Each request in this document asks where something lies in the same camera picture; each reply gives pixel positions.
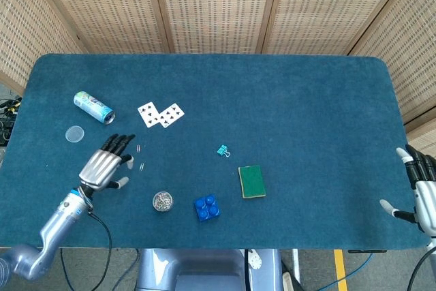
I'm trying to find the clear round plastic lid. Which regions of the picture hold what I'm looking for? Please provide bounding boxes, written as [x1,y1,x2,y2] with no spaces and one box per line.
[65,125,85,144]

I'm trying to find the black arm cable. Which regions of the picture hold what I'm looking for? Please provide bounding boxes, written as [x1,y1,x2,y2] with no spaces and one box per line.
[407,241,436,291]
[61,211,114,291]

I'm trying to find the woven bamboo screen panel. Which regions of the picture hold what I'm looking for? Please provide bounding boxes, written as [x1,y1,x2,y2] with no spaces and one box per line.
[261,0,427,56]
[349,0,436,155]
[149,0,284,55]
[32,0,175,55]
[0,0,86,96]

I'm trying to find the blue printed drink can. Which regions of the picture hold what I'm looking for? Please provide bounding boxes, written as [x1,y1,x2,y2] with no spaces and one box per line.
[73,91,116,125]

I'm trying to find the clear round paperclip container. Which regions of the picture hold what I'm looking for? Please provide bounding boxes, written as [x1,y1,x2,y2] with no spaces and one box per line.
[151,191,174,213]

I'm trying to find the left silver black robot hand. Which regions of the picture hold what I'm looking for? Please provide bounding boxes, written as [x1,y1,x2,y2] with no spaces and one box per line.
[78,133,137,192]

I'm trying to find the blue carpet table mat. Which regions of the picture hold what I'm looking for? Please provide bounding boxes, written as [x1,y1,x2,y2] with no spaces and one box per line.
[0,52,431,251]

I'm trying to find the green yellow sponge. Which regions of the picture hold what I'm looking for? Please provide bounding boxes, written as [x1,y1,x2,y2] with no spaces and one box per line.
[237,164,267,200]

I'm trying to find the blue floor cable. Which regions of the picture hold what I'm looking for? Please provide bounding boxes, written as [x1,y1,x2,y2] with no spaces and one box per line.
[316,252,375,291]

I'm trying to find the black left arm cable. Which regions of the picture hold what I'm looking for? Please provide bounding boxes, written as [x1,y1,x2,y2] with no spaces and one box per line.
[61,211,114,291]

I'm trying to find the blue plastic building block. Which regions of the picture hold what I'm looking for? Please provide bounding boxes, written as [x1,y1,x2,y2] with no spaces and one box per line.
[193,194,221,223]

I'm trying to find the grey blue robot torso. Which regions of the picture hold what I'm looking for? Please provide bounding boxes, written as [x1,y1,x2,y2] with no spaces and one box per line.
[135,248,283,291]

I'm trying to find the black cable bundle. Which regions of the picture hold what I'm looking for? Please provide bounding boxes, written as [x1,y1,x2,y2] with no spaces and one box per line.
[0,95,22,146]

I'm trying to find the playing cards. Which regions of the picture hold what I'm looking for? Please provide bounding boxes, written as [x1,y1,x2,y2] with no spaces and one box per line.
[158,102,186,129]

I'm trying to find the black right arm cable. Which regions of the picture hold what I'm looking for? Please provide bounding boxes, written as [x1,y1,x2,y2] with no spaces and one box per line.
[407,241,436,291]

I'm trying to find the white perforated plate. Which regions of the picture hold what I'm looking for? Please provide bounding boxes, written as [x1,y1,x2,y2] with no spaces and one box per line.
[247,249,264,271]

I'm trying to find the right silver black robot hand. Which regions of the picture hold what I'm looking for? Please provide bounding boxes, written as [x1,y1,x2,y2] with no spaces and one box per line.
[379,144,436,237]

